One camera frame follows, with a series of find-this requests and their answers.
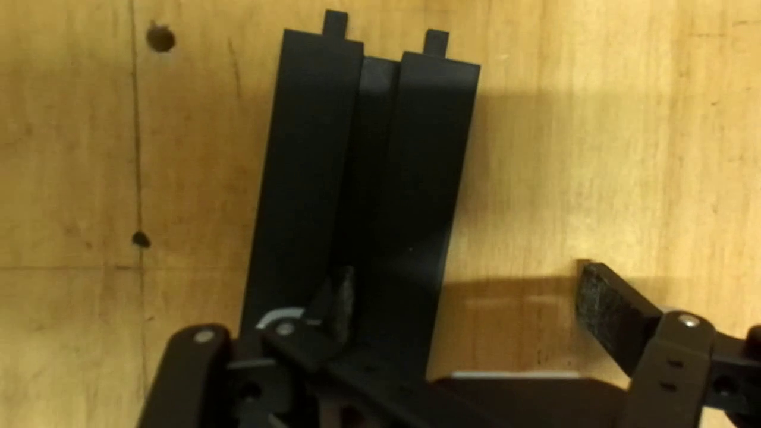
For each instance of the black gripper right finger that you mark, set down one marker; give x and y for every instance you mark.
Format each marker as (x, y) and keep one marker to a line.
(674, 372)

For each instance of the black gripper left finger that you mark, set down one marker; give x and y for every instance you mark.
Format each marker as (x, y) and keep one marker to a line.
(206, 380)

